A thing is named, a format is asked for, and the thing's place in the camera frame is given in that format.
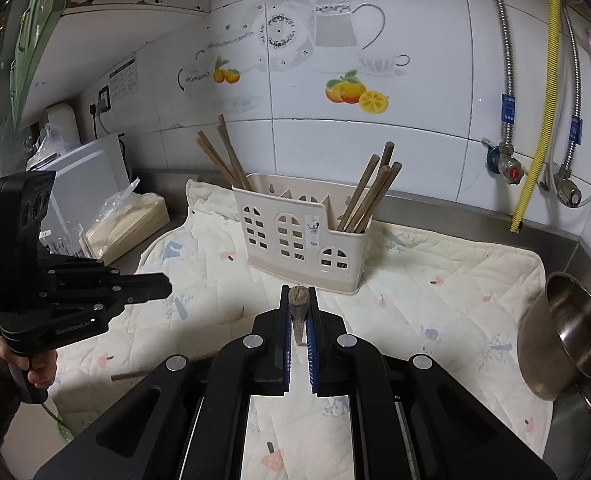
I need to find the yellow corrugated gas hose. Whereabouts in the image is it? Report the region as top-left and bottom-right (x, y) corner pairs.
(509, 0), (562, 234)

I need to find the white wall chart sticker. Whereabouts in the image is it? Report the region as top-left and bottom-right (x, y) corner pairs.
(108, 56), (140, 104)

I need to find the beige plastic utensil holder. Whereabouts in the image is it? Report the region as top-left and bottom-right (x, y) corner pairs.
(232, 172), (374, 297)

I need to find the beige paper stack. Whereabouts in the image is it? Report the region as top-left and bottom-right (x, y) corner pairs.
(86, 194), (171, 262)

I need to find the green cabinet door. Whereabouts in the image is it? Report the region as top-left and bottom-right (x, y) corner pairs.
(6, 0), (77, 127)

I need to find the wooden chopstick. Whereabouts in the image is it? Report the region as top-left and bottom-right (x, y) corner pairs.
(358, 161), (403, 235)
(216, 126), (247, 191)
(345, 164), (391, 234)
(196, 131), (242, 190)
(348, 141), (395, 234)
(336, 154), (381, 234)
(288, 285), (310, 349)
(217, 114), (251, 192)

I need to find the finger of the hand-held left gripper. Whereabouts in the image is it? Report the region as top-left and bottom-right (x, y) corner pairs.
(106, 272), (170, 290)
(103, 286), (173, 310)

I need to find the stainless steel pot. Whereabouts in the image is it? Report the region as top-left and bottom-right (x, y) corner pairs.
(517, 271), (591, 402)

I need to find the cream quilted mat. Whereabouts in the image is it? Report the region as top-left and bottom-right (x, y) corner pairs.
(56, 179), (555, 480)

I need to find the white upright appliance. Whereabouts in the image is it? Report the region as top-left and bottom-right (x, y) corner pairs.
(44, 103), (82, 157)

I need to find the person's left hand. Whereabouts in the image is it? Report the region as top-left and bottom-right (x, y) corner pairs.
(0, 332), (60, 389)

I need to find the red handled angle valve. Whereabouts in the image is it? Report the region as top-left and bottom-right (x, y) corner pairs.
(482, 137), (527, 187)

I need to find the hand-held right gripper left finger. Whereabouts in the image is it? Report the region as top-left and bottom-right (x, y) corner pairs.
(33, 285), (293, 480)

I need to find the braided metal hose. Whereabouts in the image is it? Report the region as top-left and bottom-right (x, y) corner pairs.
(559, 0), (585, 182)
(482, 0), (519, 151)

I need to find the clear plastic bag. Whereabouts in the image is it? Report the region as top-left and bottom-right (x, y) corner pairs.
(40, 176), (172, 267)

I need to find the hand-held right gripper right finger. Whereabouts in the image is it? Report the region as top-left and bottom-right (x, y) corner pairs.
(306, 285), (559, 480)

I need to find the chrome angle valve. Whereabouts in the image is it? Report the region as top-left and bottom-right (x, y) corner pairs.
(539, 164), (585, 209)

